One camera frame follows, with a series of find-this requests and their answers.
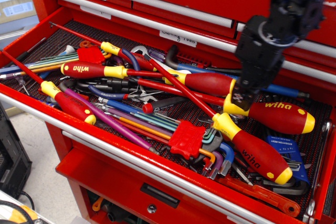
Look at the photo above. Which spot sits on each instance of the back thin red screwdriver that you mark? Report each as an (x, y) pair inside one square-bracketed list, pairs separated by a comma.
[(138, 61)]

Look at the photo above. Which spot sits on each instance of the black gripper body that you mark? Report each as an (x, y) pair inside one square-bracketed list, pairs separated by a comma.
[(260, 60)]

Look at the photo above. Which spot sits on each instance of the long left red screwdriver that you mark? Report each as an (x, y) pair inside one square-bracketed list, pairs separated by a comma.
[(68, 104)]

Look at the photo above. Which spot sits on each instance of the orange red flat tool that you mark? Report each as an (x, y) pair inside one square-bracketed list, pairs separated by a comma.
[(284, 204)]

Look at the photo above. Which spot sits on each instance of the blue handled pliers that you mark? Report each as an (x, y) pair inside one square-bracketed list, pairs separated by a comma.
[(123, 89)]

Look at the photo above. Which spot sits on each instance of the middle red yellow screwdriver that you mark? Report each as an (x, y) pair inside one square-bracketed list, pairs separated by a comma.
[(215, 84)]

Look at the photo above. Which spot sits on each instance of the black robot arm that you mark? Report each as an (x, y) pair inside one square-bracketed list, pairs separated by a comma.
[(265, 38)]

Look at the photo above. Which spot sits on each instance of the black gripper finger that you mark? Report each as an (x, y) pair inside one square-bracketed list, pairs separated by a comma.
[(242, 97)]

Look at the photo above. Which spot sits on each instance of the black box on floor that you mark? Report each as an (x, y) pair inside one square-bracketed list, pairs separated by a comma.
[(15, 163)]

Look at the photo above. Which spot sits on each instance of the large red yellow Wiha screwdriver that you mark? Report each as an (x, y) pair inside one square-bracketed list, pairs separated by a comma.
[(282, 117)]

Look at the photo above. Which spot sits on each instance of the left-pointing Wiha red screwdriver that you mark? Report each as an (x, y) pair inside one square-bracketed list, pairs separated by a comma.
[(87, 70)]

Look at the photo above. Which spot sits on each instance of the red hex key holder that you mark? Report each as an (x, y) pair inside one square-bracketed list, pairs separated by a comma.
[(187, 140)]

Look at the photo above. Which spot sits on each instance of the small black red screwdriver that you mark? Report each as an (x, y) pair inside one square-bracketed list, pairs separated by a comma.
[(162, 104)]

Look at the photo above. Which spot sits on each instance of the silver combination wrench right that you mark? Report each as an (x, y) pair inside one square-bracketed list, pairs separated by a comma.
[(309, 214)]

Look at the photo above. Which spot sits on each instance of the blue hex key holder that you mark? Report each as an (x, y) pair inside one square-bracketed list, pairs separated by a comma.
[(289, 150)]

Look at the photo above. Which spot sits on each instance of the purple long hex key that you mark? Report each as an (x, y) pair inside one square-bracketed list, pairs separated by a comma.
[(108, 120)]

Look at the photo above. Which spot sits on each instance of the red holder back hex set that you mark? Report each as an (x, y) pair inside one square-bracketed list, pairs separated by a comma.
[(91, 55)]

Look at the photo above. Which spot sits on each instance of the white Cutting Tools label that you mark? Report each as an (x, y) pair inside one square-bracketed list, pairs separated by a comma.
[(177, 38)]

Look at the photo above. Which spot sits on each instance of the front red yellow Wiha screwdriver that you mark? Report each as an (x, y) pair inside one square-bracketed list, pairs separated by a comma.
[(261, 156)]

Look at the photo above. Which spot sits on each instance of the open red tool drawer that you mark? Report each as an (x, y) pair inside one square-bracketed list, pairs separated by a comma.
[(98, 161)]

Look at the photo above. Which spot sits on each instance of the long blue hex key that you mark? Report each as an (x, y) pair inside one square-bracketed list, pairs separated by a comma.
[(233, 73)]

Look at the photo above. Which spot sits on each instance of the red metal tool chest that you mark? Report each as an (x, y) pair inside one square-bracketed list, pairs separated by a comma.
[(183, 3)]

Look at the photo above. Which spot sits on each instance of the silver open-end wrench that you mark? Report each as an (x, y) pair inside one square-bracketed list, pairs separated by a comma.
[(142, 50)]

